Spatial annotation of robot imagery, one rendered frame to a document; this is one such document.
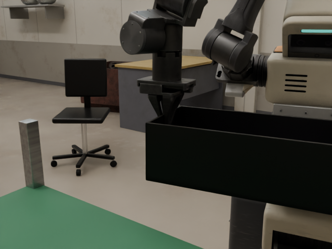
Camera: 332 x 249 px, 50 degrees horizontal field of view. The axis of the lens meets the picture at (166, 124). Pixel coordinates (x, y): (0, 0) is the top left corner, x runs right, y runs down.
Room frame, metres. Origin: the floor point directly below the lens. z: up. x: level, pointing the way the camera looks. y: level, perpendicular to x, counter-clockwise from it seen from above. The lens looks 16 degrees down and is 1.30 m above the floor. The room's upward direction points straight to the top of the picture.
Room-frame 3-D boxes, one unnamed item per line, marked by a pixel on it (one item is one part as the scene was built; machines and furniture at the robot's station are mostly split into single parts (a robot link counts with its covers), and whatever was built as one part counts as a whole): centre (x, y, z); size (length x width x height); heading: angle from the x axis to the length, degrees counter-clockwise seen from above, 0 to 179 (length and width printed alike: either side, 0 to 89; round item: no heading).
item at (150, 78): (0.70, 0.00, 1.21); 0.10 x 0.07 x 0.07; 67
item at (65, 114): (3.23, 0.76, 0.49); 0.62 x 0.62 x 0.97
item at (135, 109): (4.82, -0.12, 0.40); 1.51 x 0.79 x 0.81; 145
